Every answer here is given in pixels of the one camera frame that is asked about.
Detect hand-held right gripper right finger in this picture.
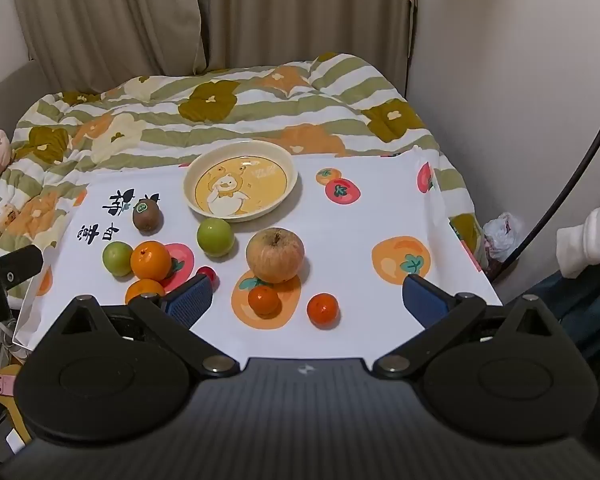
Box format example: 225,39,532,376
372,274,556,378

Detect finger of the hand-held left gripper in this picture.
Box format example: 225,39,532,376
0,246,45,288

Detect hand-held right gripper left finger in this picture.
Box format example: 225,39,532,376
60,274,241,377

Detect large orange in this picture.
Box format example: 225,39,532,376
130,241,172,281

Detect large green fruit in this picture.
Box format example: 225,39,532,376
196,217,235,257

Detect small green fruit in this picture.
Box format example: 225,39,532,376
102,241,135,277

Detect brown kiwi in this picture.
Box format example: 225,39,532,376
132,199,164,233

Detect red-yellow apple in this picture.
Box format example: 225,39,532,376
245,227,306,284

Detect cream duck print plate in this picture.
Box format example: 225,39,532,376
182,141,299,223

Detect tissue packet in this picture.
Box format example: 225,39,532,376
0,205,21,241

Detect small tangerine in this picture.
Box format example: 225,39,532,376
307,292,340,328
247,285,282,317

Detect white persimmon print cloth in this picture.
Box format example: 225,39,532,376
12,147,503,361

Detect white plastic bag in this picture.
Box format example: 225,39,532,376
482,212,523,263

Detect person's dark pants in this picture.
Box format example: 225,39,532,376
520,270,600,361

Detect person's white sweater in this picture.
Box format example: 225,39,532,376
555,95,600,279

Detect striped floral blanket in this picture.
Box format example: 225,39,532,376
0,51,483,311

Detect beige curtain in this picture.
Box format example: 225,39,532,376
10,0,418,96

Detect black cable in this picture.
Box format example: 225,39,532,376
490,110,600,281

